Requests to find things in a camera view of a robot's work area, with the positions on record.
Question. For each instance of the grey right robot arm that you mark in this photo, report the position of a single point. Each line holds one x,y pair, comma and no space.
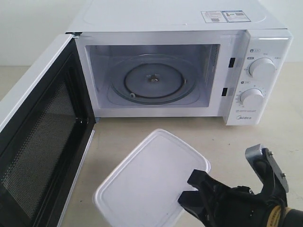
293,217

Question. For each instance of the white microwave oven body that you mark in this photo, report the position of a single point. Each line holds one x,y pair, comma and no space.
110,31

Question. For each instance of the white control knob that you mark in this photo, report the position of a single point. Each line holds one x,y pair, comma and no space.
262,68
252,98

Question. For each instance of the white plastic lidded container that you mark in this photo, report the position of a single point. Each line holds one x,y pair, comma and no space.
143,190

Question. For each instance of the white microwave door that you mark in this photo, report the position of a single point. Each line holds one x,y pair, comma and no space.
46,126

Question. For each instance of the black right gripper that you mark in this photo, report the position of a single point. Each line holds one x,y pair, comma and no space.
232,207

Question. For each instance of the upper white control knob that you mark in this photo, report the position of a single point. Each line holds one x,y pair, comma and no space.
262,68

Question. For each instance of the lower white control knob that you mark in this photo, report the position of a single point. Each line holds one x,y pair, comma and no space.
252,98

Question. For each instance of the glass microwave turntable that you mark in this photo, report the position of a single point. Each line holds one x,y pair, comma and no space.
153,79

